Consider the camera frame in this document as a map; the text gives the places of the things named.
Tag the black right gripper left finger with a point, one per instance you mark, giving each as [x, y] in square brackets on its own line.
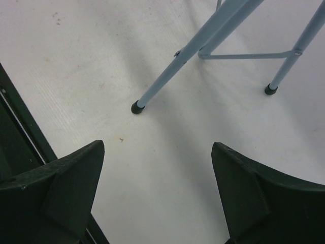
[52, 203]

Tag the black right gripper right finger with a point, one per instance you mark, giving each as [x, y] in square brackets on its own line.
[264, 205]

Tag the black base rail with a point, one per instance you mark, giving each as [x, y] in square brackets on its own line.
[24, 147]

